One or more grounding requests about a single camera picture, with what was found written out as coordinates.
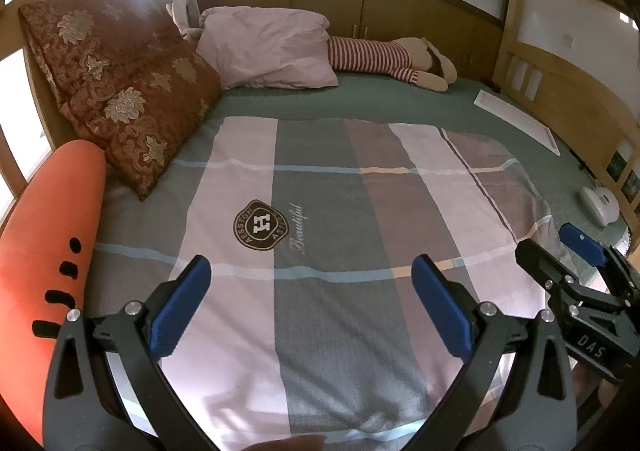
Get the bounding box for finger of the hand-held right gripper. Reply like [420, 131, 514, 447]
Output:
[515, 238, 601, 308]
[559, 222, 640, 292]

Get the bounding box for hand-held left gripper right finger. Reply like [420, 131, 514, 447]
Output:
[400, 253, 578, 451]

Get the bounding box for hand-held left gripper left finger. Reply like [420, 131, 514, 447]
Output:
[42, 254, 216, 451]

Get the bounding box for small white fan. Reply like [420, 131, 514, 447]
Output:
[579, 186, 623, 227]

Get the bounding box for white flat panel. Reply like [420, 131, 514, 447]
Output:
[474, 90, 560, 158]

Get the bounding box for orange carrot plush pillow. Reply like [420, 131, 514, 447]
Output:
[0, 140, 108, 447]

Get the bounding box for plaid blanket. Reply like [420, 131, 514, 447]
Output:
[87, 117, 556, 451]

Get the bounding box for brown floral cushion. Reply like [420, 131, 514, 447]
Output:
[67, 51, 223, 202]
[19, 0, 181, 96]

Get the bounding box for green bed sheet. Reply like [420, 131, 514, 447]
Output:
[105, 71, 631, 252]

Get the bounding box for striped plush toy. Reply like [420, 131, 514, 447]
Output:
[327, 36, 458, 92]

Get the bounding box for pink pillow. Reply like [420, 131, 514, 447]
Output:
[196, 6, 338, 90]

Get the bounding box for hanging clothes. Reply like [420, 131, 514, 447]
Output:
[167, 0, 203, 39]

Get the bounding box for wooden bed side rail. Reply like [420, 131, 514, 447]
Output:
[492, 0, 640, 216]

